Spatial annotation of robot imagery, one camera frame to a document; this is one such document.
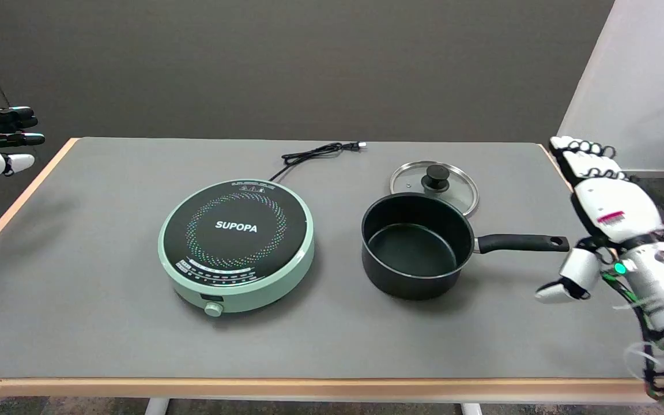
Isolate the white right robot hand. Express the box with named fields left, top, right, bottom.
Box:
left=535, top=136, right=664, bottom=303

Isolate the green round induction cooker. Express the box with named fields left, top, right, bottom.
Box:
left=158, top=179, right=315, bottom=318

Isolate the black green cable bundle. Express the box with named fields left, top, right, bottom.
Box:
left=600, top=271, right=664, bottom=402

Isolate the grey table mat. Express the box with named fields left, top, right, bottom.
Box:
left=0, top=137, right=664, bottom=379

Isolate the glass lid with black knob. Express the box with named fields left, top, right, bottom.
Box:
left=390, top=161, right=479, bottom=217

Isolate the black power cord with plug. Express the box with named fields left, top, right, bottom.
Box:
left=269, top=141, right=366, bottom=182

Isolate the black soup pot with handle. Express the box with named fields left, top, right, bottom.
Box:
left=361, top=193, right=570, bottom=301

